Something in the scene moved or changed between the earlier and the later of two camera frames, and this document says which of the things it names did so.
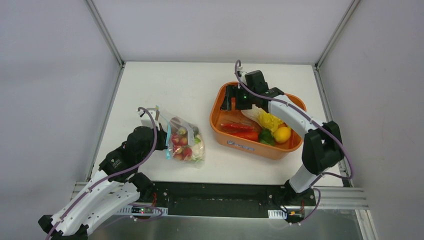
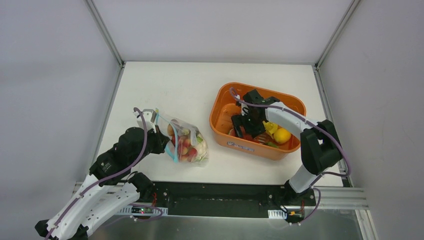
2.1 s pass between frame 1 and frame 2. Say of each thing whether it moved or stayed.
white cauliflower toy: moved
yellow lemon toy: stayed
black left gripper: stayed
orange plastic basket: stayed
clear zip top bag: stayed
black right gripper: moved
